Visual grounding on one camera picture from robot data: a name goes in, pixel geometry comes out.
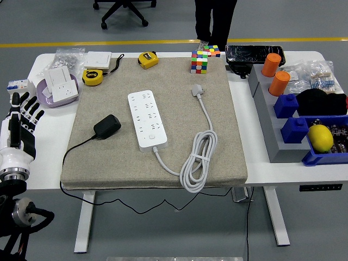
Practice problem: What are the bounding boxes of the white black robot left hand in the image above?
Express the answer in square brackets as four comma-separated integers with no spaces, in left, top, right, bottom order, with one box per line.
[0,91,46,170]

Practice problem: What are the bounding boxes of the black power adapter plug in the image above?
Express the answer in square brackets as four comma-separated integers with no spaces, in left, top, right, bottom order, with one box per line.
[93,114,122,141]

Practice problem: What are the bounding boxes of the white power strip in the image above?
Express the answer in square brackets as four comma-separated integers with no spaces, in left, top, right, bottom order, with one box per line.
[127,90,168,152]

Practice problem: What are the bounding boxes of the purple bowl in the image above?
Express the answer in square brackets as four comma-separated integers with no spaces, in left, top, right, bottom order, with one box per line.
[36,73,80,109]

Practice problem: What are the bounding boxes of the white circuit breaker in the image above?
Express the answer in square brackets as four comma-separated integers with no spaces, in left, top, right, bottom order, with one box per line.
[7,78,37,109]

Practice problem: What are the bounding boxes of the white table leg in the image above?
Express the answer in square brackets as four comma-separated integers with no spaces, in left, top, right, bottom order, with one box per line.
[73,190,96,254]
[263,187,291,247]

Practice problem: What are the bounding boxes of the clear bag of screws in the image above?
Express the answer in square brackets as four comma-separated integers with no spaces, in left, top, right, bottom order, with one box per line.
[35,47,86,77]

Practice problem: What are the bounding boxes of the yellow tape measure black label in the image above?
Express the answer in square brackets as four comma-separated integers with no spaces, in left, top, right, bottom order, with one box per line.
[81,69,104,87]

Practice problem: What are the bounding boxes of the grey-brown fabric mat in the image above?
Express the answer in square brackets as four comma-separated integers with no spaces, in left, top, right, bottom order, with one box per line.
[59,57,248,190]

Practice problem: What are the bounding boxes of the large colourful puzzle cube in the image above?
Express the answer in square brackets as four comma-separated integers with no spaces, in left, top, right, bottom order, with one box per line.
[190,50,209,74]

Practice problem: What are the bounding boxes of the small colourful puzzle cube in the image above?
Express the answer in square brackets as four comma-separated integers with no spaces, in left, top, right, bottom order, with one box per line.
[203,45,221,58]

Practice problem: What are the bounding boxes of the grey metal box under table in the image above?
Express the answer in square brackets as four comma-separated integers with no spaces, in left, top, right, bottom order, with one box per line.
[231,187,254,203]

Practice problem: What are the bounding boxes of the black plastic holder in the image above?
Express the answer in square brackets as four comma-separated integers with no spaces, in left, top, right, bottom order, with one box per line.
[227,61,253,79]

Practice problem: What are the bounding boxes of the person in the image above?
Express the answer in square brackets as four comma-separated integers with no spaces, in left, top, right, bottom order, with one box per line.
[194,0,238,52]

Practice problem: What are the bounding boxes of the black wrapped plastic tray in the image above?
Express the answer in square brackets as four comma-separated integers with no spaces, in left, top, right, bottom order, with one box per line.
[225,45,286,66]

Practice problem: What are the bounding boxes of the grey stepped block base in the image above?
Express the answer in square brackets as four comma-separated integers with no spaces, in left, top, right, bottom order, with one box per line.
[247,64,312,164]

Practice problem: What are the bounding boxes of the orange cylinder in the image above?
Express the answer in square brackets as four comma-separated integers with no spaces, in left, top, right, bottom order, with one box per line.
[268,71,291,97]
[261,53,282,78]

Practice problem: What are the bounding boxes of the blue square block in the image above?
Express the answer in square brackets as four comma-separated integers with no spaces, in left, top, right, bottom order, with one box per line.
[273,93,300,119]
[279,116,309,145]

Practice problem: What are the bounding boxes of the clear bag of small parts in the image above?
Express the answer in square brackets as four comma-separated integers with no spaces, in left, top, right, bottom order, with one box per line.
[281,64,312,95]

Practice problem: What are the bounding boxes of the blue plastic bin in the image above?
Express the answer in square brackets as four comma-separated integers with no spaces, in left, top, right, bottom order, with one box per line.
[297,114,348,166]

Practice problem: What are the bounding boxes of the yellow lemon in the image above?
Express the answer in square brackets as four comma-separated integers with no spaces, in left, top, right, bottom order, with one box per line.
[307,124,334,153]

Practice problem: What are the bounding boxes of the black table control panel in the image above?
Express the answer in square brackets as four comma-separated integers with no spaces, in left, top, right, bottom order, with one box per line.
[299,183,343,192]

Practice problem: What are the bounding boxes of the black cloth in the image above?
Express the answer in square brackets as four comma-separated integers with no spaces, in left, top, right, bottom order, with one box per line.
[295,88,348,116]

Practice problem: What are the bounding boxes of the clear bag of resistors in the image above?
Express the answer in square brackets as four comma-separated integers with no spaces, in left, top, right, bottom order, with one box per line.
[307,59,344,95]

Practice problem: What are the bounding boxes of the dark brown packaged parts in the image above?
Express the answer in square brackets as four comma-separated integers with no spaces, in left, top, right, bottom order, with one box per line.
[327,123,348,154]

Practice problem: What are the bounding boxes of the thin black adapter cord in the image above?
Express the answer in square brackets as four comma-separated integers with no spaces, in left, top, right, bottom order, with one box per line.
[59,135,234,215]

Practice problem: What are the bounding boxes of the white wall socket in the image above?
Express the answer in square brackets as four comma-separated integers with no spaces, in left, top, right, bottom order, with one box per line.
[51,80,79,103]

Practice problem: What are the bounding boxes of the white wall switch with box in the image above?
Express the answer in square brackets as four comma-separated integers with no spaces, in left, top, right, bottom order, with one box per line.
[43,66,78,92]

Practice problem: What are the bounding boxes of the flat white wall switch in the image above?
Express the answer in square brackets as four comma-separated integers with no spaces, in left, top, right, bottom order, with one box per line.
[83,51,112,70]

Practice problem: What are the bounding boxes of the black tape measure strap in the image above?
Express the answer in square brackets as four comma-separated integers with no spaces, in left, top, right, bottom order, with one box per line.
[103,53,125,77]

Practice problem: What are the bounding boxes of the white power strip cable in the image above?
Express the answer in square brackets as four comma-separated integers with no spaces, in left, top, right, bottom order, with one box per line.
[152,83,218,194]

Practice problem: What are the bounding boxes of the black hanging power cable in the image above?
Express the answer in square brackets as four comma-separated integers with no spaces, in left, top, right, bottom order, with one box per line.
[245,187,255,261]

